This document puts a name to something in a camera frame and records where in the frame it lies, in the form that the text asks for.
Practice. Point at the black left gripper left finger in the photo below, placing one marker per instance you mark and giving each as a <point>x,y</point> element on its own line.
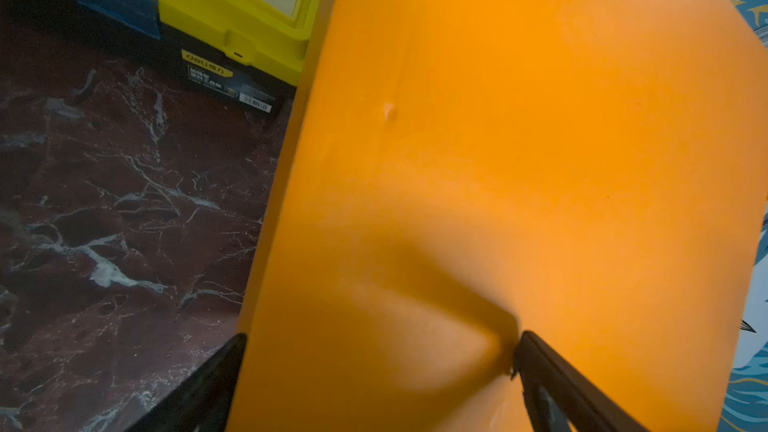
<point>203,401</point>

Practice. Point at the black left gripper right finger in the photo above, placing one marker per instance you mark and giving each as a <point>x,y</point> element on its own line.
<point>558,397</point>

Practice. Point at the large orange shoebox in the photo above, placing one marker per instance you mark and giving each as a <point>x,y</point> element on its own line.
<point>457,172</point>

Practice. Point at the yellow black plastic toolbox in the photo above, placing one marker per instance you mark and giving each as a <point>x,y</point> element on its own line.
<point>251,52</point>

